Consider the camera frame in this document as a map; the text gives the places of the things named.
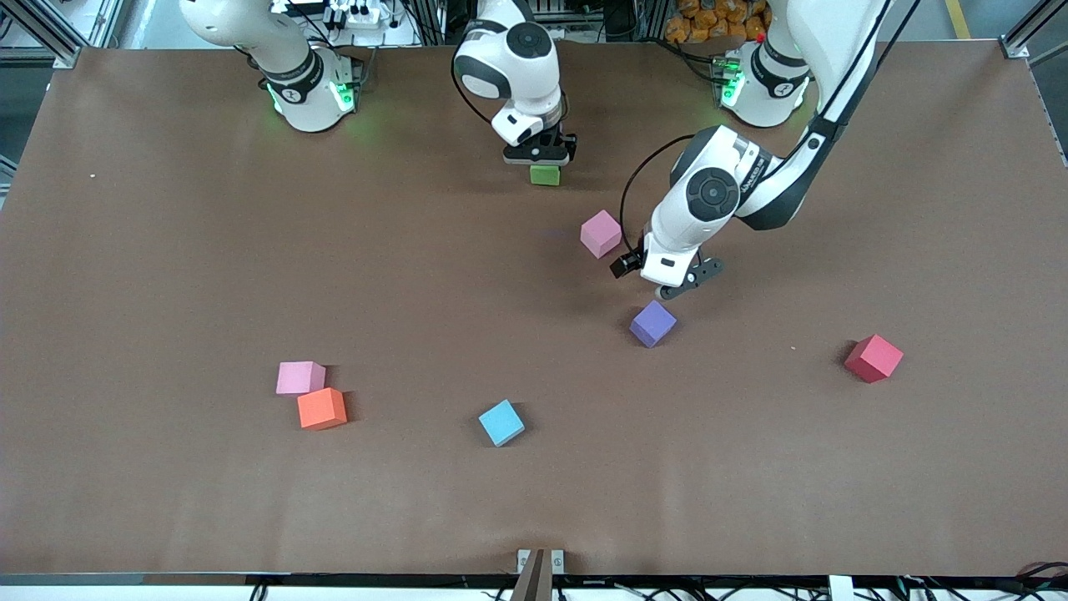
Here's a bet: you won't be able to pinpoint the red foam cube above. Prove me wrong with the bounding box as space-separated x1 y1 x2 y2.
844 334 905 385

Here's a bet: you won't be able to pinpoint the aluminium frame profile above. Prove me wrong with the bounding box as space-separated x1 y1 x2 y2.
0 0 84 69
1001 0 1068 61

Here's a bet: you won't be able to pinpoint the brown camera pole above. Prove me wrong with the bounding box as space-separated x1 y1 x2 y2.
509 548 556 601

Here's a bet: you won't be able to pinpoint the orange snack bags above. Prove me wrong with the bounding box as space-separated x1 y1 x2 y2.
665 0 773 44

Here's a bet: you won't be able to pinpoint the purple foam cube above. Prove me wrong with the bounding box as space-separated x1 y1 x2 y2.
629 300 678 349

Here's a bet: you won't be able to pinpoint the pink foam cube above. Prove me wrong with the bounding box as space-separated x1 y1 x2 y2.
276 361 327 396
580 210 625 260

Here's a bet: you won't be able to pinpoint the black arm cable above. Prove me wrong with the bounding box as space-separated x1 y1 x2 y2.
451 50 497 126
619 0 923 255

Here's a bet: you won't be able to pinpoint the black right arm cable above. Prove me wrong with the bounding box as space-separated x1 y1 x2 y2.
451 50 497 126

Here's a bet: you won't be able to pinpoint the orange foam cube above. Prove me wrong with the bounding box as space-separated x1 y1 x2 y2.
297 387 349 432

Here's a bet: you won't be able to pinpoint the black base cable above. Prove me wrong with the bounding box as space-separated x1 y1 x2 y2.
663 38 727 84

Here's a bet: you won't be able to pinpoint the grey metal bracket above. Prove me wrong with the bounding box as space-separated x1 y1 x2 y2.
517 548 566 575

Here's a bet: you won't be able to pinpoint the white power strip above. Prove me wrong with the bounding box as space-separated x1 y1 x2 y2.
328 0 393 28

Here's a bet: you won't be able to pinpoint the blue foam cube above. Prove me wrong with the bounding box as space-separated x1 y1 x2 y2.
478 399 527 448

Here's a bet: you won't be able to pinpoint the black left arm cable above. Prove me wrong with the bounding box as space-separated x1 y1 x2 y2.
619 0 923 255

